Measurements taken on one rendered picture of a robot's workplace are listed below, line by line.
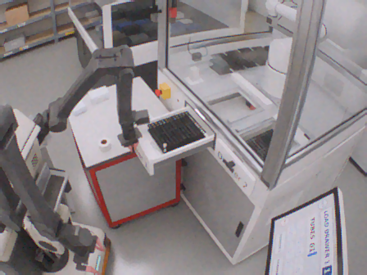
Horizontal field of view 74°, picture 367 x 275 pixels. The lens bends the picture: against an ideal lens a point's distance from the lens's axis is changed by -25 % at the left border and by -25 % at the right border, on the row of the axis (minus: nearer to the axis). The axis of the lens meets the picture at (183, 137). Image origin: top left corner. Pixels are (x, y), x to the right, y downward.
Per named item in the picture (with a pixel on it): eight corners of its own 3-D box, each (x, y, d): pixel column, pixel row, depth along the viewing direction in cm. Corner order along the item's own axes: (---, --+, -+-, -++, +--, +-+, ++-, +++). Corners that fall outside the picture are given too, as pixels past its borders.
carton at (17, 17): (7, 27, 374) (4, 12, 354) (9, 21, 394) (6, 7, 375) (29, 20, 386) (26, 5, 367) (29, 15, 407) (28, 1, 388)
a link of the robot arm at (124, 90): (113, 47, 87) (116, 74, 84) (131, 43, 88) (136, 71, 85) (115, 107, 127) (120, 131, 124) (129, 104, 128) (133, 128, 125)
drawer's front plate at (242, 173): (248, 196, 134) (253, 181, 127) (214, 155, 152) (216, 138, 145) (251, 195, 135) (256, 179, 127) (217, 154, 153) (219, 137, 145)
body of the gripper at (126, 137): (143, 138, 137) (141, 126, 132) (122, 147, 134) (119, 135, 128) (138, 129, 141) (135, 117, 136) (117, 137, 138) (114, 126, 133)
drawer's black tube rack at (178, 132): (164, 158, 148) (163, 147, 144) (147, 134, 159) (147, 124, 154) (205, 142, 156) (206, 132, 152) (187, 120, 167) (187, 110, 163)
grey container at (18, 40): (5, 52, 400) (3, 43, 388) (6, 46, 419) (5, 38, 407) (24, 45, 412) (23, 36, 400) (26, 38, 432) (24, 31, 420)
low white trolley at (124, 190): (111, 235, 204) (86, 167, 152) (83, 176, 243) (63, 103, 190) (182, 208, 226) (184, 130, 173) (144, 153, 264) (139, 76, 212)
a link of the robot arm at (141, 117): (118, 103, 123) (121, 123, 120) (145, 96, 124) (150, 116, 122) (121, 114, 134) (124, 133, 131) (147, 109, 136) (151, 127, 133)
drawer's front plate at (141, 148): (150, 176, 142) (149, 160, 135) (126, 137, 160) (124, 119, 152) (154, 174, 143) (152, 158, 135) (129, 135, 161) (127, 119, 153)
